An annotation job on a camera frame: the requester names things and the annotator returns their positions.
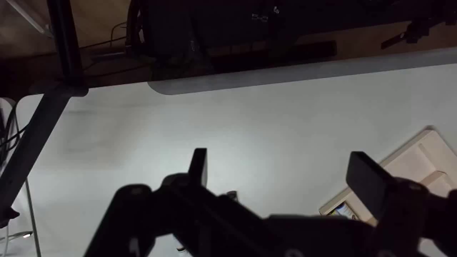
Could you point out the black stand pole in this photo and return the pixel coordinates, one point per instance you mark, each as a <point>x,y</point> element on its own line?
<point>61,43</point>

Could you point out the light wooden tray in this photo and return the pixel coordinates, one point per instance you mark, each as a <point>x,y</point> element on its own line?
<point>422,158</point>

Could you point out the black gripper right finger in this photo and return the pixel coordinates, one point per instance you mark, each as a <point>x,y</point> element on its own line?
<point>380,194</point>

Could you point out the thin metal leg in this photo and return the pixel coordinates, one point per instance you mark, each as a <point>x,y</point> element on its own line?
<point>33,218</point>

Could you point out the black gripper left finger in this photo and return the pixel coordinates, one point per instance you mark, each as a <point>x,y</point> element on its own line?
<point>143,214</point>

